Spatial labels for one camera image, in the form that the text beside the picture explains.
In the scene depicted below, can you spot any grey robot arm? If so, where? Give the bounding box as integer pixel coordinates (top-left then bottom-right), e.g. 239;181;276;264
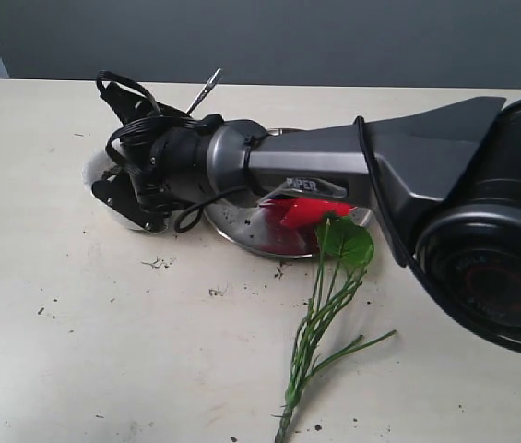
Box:
90;92;521;353

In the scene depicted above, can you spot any round steel plate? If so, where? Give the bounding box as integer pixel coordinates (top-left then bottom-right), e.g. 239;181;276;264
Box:
205;120;371;258

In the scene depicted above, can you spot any white flower pot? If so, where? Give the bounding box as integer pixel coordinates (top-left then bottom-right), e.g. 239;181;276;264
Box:
82;151;169;233

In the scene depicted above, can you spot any artificial red anthurium plant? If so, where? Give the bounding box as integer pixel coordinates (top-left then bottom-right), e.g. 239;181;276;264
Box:
274;198;397;442

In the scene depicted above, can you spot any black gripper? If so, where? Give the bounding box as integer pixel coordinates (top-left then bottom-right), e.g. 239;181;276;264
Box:
91;142;150;233

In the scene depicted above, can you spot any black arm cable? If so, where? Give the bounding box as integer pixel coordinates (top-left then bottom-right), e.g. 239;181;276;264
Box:
96;68;427;282

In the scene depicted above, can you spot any steel spoon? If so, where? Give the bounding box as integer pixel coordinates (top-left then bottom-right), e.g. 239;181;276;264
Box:
186;67;223;115

